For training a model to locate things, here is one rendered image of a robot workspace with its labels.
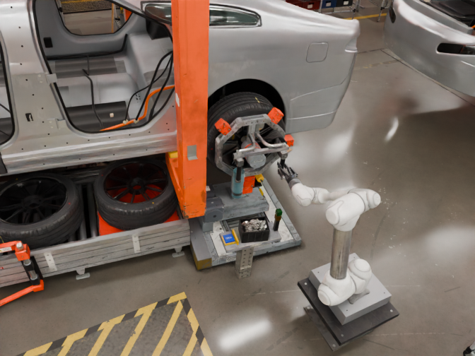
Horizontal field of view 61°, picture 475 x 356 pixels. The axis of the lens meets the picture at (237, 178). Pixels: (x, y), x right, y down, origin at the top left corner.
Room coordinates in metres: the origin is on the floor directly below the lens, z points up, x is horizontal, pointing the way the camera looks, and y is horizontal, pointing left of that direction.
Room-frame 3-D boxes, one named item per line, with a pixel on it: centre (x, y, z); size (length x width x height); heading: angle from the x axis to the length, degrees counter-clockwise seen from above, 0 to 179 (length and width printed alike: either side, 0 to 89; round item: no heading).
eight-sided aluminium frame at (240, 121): (2.47, -0.07, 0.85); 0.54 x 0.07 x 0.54; 113
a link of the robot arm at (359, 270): (1.58, -0.83, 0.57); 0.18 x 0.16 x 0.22; 129
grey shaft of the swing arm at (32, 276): (1.60, 1.38, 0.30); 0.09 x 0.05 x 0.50; 113
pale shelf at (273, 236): (1.93, -0.13, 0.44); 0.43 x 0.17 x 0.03; 113
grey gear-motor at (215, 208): (2.41, 0.24, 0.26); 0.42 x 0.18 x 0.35; 23
